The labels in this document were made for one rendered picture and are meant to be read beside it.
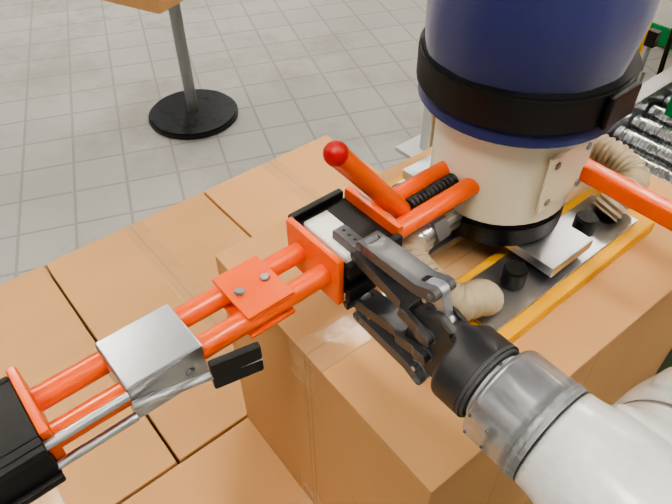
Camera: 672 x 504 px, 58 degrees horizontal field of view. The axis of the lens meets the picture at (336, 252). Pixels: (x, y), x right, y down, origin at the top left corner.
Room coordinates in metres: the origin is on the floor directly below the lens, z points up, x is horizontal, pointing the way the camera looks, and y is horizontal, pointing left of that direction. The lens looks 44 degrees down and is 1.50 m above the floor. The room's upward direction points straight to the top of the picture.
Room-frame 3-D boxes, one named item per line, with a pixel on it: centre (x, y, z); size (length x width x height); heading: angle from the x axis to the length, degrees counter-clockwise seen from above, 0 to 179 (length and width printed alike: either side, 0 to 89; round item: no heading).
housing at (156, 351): (0.31, 0.16, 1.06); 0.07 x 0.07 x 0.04; 40
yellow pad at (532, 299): (0.54, -0.26, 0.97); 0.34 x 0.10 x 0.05; 130
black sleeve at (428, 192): (0.53, -0.11, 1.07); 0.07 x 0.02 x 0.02; 130
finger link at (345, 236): (0.42, -0.02, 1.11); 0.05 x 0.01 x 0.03; 40
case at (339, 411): (0.59, -0.20, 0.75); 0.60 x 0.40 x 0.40; 128
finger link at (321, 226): (0.44, 0.00, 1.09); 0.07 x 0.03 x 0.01; 40
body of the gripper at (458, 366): (0.32, -0.10, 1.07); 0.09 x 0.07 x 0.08; 40
